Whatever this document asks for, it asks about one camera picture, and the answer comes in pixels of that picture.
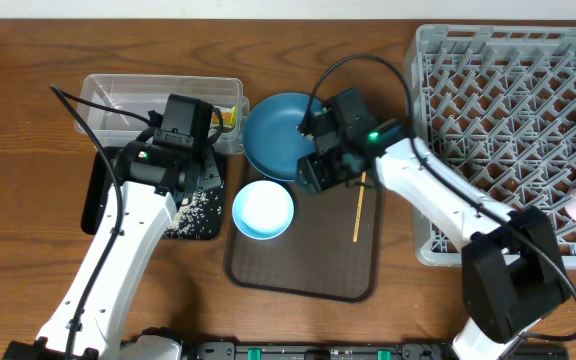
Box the yellow snack wrapper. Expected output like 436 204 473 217
211 106 238 129

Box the rice pile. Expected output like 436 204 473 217
164 187 224 240

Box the dark blue plate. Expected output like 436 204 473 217
243 92 315 182

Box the light blue bowl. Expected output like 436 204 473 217
232 180 295 241

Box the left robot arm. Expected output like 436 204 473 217
3 141 225 359

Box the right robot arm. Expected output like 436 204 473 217
297 112 572 359

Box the grey dishwasher rack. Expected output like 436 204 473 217
405 24 576 270

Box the wooden chopstick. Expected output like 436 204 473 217
352 172 367 243

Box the black tray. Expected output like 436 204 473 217
80 154 225 240

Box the clear plastic bin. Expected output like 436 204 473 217
77 74 249 155

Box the brown serving tray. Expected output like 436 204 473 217
225 162 383 303

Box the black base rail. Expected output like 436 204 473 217
137 340 569 360

